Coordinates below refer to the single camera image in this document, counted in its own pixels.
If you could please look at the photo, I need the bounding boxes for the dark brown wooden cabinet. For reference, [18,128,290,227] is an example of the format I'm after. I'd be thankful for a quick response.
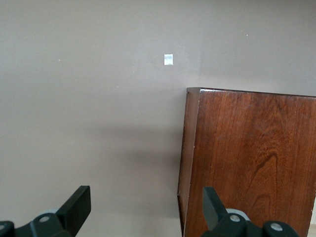
[177,87,316,237]

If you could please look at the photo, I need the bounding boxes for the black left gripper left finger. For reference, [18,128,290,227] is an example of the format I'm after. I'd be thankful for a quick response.
[0,185,92,237]

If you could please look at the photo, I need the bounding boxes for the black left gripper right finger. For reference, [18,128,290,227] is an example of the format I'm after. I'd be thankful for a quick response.
[202,186,301,237]

